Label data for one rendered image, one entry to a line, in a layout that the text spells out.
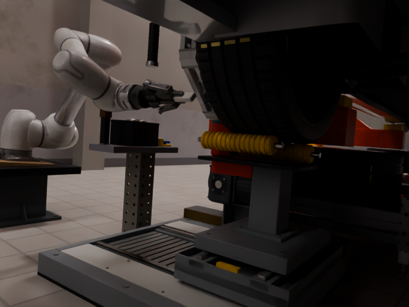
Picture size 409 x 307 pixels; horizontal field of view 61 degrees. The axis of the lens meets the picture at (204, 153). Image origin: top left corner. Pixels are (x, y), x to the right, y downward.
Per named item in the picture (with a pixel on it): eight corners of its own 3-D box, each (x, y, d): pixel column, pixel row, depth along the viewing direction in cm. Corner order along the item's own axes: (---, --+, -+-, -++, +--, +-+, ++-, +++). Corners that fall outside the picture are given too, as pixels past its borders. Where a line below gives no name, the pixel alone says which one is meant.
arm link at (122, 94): (112, 94, 117) (124, 94, 114) (127, 78, 122) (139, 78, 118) (125, 115, 123) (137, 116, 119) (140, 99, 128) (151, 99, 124)
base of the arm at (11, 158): (-19, 156, 184) (-18, 146, 184) (21, 158, 203) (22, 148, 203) (0, 161, 175) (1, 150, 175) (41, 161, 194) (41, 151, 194)
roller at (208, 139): (277, 156, 97) (279, 135, 96) (193, 147, 114) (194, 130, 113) (286, 156, 101) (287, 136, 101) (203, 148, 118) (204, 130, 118)
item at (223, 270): (286, 325, 85) (290, 286, 84) (173, 281, 105) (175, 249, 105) (340, 269, 125) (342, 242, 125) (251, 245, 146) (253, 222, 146)
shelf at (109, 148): (113, 153, 149) (114, 145, 149) (88, 150, 159) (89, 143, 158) (178, 153, 184) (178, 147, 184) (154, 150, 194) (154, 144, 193)
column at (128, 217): (135, 239, 169) (140, 152, 167) (121, 234, 175) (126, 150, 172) (150, 234, 177) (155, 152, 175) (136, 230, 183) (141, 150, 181)
